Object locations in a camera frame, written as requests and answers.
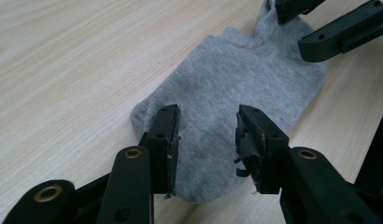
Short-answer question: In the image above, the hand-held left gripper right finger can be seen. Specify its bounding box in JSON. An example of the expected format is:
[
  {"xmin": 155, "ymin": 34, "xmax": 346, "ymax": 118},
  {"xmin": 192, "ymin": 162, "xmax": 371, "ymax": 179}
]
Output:
[{"xmin": 234, "ymin": 104, "xmax": 291, "ymax": 195}]

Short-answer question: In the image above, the grey ankle sock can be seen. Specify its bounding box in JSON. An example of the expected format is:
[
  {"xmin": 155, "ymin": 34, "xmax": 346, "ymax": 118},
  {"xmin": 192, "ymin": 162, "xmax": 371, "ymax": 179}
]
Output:
[{"xmin": 130, "ymin": 0, "xmax": 331, "ymax": 204}]

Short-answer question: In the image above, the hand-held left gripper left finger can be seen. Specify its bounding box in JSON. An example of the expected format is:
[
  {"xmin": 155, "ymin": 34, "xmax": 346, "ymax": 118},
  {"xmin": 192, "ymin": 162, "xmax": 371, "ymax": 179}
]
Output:
[{"xmin": 138, "ymin": 104, "xmax": 182, "ymax": 200}]

